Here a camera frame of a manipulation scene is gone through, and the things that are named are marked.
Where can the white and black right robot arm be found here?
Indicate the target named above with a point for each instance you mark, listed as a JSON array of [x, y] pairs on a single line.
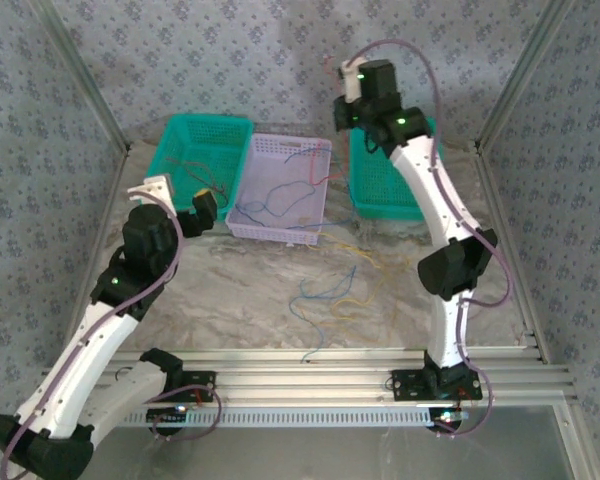
[[430, 190]]

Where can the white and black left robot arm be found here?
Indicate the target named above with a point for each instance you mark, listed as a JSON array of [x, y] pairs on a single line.
[[80, 360]]

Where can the green plastic basket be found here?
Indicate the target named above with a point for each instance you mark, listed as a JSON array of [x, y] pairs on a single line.
[[205, 145], [375, 185]]

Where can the lilac plastic basket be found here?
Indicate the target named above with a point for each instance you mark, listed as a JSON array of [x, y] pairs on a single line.
[[275, 165]]

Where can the small circuit board with LEDs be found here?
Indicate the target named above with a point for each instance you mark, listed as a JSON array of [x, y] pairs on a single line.
[[447, 417], [170, 414]]

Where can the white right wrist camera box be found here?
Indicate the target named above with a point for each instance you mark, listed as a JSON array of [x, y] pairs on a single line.
[[351, 82]]

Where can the aluminium table side rail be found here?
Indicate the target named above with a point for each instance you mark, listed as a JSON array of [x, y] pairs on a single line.
[[111, 200], [497, 200]]

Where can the aluminium frame post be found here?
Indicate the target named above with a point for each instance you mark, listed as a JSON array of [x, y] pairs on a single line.
[[517, 75], [87, 75]]

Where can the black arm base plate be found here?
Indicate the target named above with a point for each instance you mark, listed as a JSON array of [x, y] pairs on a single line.
[[405, 385], [202, 382]]

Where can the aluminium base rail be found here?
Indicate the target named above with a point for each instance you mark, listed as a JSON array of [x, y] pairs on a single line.
[[300, 380]]

